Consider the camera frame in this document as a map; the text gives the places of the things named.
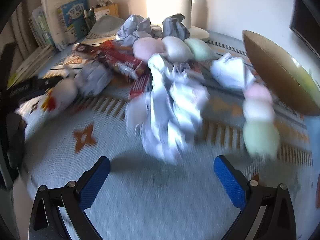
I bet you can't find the black mesh pen holder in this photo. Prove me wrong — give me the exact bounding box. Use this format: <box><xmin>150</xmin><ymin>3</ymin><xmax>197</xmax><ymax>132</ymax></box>
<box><xmin>84</xmin><ymin>9</ymin><xmax>97</xmax><ymax>32</ymax></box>

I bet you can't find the large white paper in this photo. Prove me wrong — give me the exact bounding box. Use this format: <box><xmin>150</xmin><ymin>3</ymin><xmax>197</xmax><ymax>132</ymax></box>
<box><xmin>139</xmin><ymin>53</ymin><xmax>211</xmax><ymax>165</ymax></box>

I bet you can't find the patterned woven mat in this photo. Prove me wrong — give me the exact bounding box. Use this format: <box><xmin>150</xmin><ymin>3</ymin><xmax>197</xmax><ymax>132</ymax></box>
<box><xmin>15</xmin><ymin>30</ymin><xmax>316</xmax><ymax>240</ymax></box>

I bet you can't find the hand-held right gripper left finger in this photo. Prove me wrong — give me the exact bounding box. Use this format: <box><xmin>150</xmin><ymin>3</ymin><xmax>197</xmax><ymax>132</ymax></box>
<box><xmin>30</xmin><ymin>156</ymin><xmax>111</xmax><ymax>240</ymax></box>

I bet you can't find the small white paper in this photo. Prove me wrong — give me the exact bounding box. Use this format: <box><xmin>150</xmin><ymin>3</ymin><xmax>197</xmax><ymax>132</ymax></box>
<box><xmin>211</xmin><ymin>52</ymin><xmax>256</xmax><ymax>90</ymax></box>

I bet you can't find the pastel tricolour squishy toy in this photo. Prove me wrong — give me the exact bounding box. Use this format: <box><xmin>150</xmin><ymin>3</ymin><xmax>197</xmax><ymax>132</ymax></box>
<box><xmin>132</xmin><ymin>36</ymin><xmax>216</xmax><ymax>63</ymax></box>
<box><xmin>242</xmin><ymin>82</ymin><xmax>280</xmax><ymax>156</ymax></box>

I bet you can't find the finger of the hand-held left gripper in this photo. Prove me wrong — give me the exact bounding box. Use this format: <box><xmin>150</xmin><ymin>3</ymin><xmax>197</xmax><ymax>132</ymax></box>
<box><xmin>11</xmin><ymin>79</ymin><xmax>59</xmax><ymax>99</ymax></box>

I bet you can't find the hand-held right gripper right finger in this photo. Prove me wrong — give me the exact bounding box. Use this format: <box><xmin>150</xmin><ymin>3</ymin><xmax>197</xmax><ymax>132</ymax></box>
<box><xmin>213</xmin><ymin>154</ymin><xmax>297</xmax><ymax>240</ymax></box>

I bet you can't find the long brown red box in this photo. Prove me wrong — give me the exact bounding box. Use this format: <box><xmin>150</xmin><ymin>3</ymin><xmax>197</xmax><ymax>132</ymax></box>
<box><xmin>72</xmin><ymin>41</ymin><xmax>149</xmax><ymax>80</ymax></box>

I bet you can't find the wooden desk box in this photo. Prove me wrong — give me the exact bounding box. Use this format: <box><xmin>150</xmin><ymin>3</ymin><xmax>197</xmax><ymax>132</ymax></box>
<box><xmin>94</xmin><ymin>3</ymin><xmax>119</xmax><ymax>21</ymax></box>

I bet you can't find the pale grey paper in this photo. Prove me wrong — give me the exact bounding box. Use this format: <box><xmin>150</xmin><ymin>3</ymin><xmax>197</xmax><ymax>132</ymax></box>
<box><xmin>117</xmin><ymin>14</ymin><xmax>152</xmax><ymax>47</ymax></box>
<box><xmin>74</xmin><ymin>62</ymin><xmax>111</xmax><ymax>97</ymax></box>

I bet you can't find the white plush toy chicken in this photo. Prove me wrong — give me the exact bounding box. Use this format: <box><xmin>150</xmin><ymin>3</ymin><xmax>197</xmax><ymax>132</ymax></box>
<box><xmin>15</xmin><ymin>79</ymin><xmax>78</xmax><ymax>131</ymax></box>

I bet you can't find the row of books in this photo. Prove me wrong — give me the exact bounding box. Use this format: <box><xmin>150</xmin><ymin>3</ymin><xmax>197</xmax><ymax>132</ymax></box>
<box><xmin>27</xmin><ymin>0</ymin><xmax>90</xmax><ymax>53</ymax></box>

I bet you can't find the black monitor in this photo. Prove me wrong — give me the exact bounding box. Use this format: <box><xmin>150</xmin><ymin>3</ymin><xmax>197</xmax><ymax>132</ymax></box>
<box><xmin>289</xmin><ymin>0</ymin><xmax>320</xmax><ymax>53</ymax></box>

